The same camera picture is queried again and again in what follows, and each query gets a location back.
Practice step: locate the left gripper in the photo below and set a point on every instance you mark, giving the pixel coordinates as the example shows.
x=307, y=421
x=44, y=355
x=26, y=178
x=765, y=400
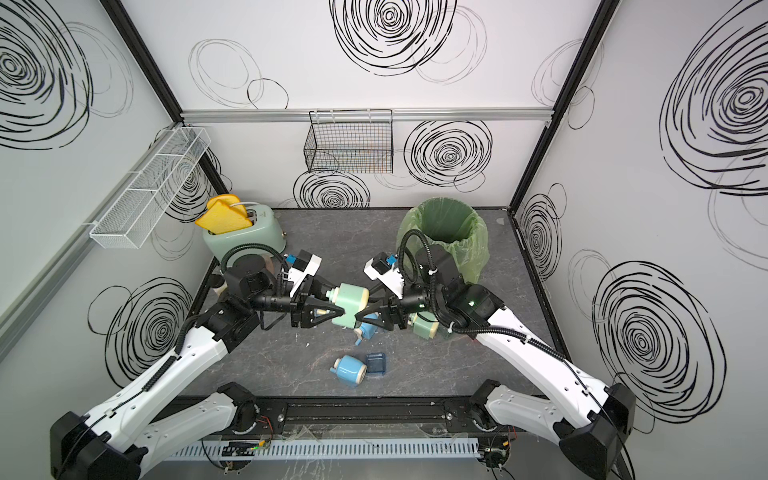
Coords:
x=301, y=312

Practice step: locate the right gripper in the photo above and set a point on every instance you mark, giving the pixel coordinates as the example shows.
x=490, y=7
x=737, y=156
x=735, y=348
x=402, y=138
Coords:
x=390, y=311

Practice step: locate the blue sharpener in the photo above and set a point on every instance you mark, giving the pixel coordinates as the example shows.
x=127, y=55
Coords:
x=349, y=370
x=364, y=332

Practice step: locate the yellow green pencil sharpener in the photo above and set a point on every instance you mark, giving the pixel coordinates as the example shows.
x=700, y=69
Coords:
x=352, y=299

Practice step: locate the green cream pencil sharpener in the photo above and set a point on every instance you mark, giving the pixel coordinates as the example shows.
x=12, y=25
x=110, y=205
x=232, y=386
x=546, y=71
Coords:
x=424, y=324

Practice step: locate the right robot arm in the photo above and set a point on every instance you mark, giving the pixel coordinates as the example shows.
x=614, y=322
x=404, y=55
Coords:
x=587, y=419

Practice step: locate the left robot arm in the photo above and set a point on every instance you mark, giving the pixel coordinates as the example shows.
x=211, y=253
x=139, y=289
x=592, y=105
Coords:
x=122, y=438

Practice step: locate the mint green toaster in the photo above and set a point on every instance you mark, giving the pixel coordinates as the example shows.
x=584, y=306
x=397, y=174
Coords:
x=265, y=230

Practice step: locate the small black-capped bottle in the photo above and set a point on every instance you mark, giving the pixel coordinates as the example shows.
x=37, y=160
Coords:
x=217, y=284

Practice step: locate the bin with green bag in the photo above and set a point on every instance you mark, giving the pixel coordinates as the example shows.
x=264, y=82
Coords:
x=456, y=227

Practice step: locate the yellow toy toast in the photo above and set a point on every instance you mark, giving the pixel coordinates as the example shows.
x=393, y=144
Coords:
x=224, y=214

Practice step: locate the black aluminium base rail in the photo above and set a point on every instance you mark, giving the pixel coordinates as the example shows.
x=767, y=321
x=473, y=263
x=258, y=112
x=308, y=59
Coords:
x=456, y=414

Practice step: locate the black wire basket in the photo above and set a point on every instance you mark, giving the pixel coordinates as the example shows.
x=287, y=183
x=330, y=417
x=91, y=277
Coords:
x=350, y=141

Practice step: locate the white mesh wall shelf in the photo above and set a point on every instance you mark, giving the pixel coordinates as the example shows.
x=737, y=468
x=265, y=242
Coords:
x=148, y=196

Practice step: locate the grey slotted cable duct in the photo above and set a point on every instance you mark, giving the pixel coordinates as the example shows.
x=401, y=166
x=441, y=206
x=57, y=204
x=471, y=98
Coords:
x=330, y=449

